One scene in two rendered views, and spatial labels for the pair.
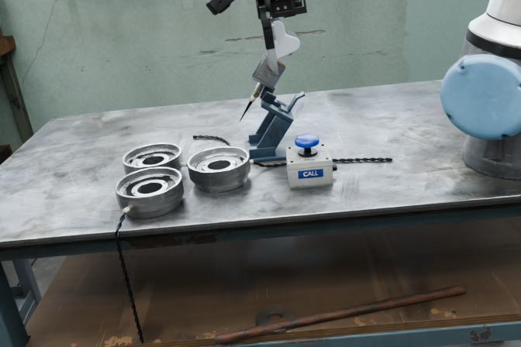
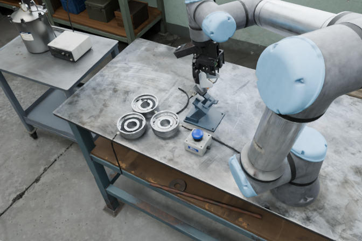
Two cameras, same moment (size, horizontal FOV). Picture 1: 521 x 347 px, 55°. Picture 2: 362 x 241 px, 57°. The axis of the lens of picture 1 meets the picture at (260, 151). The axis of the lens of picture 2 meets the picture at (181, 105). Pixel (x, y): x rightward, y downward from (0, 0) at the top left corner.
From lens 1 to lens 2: 0.72 m
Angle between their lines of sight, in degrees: 34
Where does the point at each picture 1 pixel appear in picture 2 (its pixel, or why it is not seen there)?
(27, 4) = not seen: outside the picture
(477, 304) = (261, 227)
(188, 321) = (147, 169)
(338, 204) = (193, 170)
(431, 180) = not seen: hidden behind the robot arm
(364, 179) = (217, 160)
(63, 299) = not seen: hidden behind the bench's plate
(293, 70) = (323, 3)
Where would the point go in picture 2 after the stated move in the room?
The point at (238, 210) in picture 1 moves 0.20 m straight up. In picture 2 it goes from (157, 151) to (148, 112)
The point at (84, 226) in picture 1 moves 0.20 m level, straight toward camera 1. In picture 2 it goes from (104, 130) to (89, 175)
